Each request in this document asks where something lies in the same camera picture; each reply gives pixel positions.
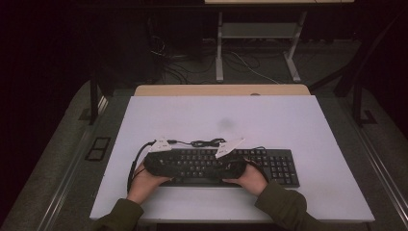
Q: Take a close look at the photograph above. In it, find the black computer keyboard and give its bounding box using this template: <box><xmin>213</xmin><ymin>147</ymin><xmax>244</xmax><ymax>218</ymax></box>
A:
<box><xmin>158</xmin><ymin>147</ymin><xmax>301</xmax><ymax>190</ymax></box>

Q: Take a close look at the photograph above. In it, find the white metal desk frame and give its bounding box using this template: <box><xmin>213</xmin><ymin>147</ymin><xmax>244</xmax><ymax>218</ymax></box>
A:
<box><xmin>215</xmin><ymin>11</ymin><xmax>309</xmax><ymax>84</ymax></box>

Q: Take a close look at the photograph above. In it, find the black metal stand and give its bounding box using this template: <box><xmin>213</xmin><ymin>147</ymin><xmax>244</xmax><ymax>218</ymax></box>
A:
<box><xmin>88</xmin><ymin>68</ymin><xmax>115</xmax><ymax>126</ymax></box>
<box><xmin>308</xmin><ymin>13</ymin><xmax>408</xmax><ymax>127</ymax></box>

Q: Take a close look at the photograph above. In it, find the dark floor socket plate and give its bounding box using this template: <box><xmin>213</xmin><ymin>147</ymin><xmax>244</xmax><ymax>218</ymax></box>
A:
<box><xmin>84</xmin><ymin>136</ymin><xmax>112</xmax><ymax>162</ymax></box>

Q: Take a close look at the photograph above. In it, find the person's right hand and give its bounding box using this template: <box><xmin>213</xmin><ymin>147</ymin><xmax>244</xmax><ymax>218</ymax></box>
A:
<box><xmin>221</xmin><ymin>164</ymin><xmax>269</xmax><ymax>197</ymax></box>

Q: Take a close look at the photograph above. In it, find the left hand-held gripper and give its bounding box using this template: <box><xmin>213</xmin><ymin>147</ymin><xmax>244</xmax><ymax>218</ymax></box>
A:
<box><xmin>142</xmin><ymin>137</ymin><xmax>179</xmax><ymax>179</ymax></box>

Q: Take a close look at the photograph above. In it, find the tangle of floor cables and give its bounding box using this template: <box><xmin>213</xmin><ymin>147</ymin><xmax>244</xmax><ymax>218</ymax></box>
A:
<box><xmin>149</xmin><ymin>34</ymin><xmax>281</xmax><ymax>86</ymax></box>

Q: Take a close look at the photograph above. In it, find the person's left hand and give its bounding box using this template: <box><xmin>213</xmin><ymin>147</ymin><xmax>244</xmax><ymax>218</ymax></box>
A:
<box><xmin>127</xmin><ymin>163</ymin><xmax>173</xmax><ymax>205</ymax></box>

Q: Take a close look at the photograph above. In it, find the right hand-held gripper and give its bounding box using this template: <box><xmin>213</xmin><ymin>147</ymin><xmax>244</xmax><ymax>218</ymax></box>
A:
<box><xmin>215</xmin><ymin>138</ymin><xmax>248</xmax><ymax>180</ymax></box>

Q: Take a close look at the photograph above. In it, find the left hand-held gripper cable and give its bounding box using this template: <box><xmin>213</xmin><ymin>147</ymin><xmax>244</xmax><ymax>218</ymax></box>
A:
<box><xmin>126</xmin><ymin>141</ymin><xmax>158</xmax><ymax>193</ymax></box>

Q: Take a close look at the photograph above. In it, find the black keyboard cable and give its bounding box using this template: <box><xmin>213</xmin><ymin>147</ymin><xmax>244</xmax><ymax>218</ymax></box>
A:
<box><xmin>166</xmin><ymin>137</ymin><xmax>268</xmax><ymax>152</ymax></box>

